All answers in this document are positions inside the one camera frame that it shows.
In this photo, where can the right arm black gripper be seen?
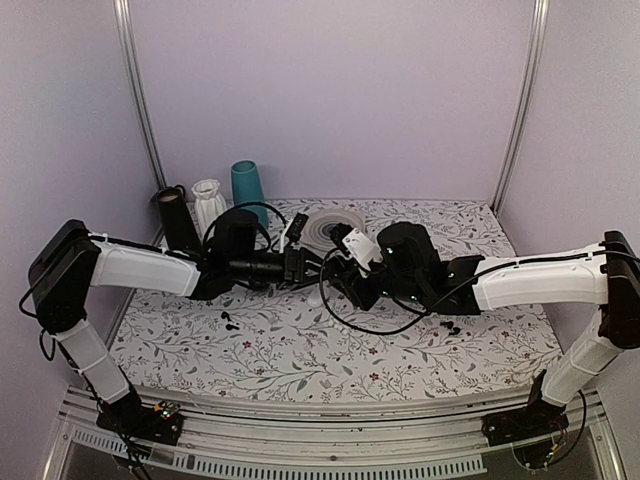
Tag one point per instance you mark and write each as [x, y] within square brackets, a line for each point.
[350, 284]

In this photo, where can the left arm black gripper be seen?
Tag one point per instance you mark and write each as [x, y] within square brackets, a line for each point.
[296, 269]

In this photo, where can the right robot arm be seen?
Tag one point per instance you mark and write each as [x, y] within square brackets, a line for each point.
[403, 265]

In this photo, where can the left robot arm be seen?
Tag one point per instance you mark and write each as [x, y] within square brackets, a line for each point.
[76, 260]

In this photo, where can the white oval charging case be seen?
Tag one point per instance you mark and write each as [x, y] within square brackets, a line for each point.
[314, 301]

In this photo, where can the grey spiral ceramic plate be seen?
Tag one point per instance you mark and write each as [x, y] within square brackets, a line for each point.
[316, 231]

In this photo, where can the teal cylindrical vase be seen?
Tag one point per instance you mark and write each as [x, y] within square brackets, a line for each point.
[246, 182]

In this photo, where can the white ribbed vase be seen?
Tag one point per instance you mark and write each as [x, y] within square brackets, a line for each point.
[209, 203]

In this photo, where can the black cylindrical vase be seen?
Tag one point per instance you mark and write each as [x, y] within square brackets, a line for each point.
[176, 221]

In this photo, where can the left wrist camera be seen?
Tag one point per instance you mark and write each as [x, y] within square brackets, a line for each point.
[295, 227]

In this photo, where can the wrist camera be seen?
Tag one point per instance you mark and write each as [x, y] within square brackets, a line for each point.
[295, 227]
[356, 246]

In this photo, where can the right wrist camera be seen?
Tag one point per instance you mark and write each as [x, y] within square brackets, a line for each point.
[356, 246]

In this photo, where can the aluminium front rail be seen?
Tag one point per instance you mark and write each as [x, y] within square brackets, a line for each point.
[413, 439]

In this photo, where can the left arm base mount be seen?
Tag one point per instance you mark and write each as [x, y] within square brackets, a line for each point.
[161, 423]

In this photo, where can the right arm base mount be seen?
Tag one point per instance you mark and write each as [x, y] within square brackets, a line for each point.
[533, 420]

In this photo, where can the aluminium corner post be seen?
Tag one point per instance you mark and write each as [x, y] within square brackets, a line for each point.
[534, 54]
[124, 24]

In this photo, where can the right aluminium corner post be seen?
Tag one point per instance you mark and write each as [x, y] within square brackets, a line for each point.
[534, 54]

